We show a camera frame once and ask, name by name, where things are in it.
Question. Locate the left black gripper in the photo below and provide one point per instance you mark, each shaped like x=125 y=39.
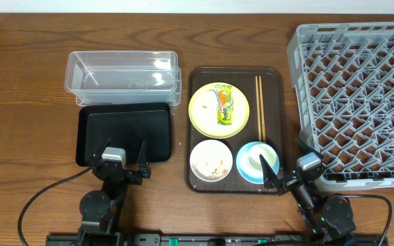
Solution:
x=122 y=173

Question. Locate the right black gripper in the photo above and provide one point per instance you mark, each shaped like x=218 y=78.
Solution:
x=289 y=182

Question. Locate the green orange snack wrapper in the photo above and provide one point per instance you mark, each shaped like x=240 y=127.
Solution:
x=225 y=104

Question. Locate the white paper cup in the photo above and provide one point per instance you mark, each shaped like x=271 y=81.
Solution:
x=268 y=153

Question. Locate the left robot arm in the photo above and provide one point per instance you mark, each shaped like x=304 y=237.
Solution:
x=101 y=209

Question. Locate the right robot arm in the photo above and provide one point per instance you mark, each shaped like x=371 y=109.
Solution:
x=330 y=217

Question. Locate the grey dishwasher rack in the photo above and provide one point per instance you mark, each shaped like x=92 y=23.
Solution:
x=343 y=76

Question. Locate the black plastic tray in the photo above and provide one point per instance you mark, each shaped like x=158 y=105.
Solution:
x=127 y=126

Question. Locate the light blue bowl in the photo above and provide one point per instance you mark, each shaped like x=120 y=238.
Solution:
x=244 y=168

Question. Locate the right wooden chopstick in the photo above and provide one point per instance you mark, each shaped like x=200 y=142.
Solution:
x=262 y=110

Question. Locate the wooden chopstick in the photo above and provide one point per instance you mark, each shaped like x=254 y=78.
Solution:
x=262 y=110
x=258 y=108

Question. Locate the left wooden chopstick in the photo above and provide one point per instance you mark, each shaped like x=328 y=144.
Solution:
x=258 y=108

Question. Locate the dark brown serving tray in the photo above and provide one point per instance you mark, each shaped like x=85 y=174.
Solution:
x=275 y=124

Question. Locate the white bowl with food scraps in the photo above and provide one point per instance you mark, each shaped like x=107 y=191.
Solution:
x=211 y=160

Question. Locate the clear plastic bin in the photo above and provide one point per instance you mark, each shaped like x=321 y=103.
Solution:
x=124 y=77

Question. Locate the yellow plate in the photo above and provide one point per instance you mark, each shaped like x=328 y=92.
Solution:
x=203 y=107

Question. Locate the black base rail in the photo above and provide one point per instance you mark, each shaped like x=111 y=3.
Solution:
x=158 y=240

